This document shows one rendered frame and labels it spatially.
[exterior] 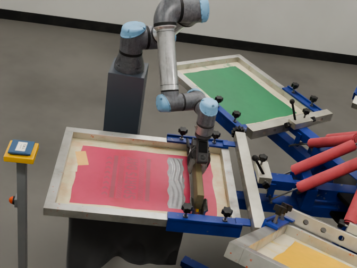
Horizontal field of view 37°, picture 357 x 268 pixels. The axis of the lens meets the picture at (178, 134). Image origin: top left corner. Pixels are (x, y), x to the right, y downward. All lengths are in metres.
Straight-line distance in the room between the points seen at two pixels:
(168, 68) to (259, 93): 1.14
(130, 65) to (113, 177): 0.59
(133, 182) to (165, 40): 0.63
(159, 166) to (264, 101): 0.96
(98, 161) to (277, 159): 2.28
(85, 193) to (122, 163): 0.27
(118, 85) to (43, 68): 2.64
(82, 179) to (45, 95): 2.55
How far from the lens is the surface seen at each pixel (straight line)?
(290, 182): 2.43
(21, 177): 2.59
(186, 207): 2.12
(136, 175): 2.40
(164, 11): 2.24
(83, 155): 2.49
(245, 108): 3.08
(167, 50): 2.23
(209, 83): 3.25
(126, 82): 2.68
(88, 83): 5.08
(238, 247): 1.28
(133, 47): 2.63
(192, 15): 2.29
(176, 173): 2.44
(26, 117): 4.53
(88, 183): 2.33
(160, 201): 2.28
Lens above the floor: 2.42
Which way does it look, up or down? 33 degrees down
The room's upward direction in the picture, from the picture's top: 10 degrees clockwise
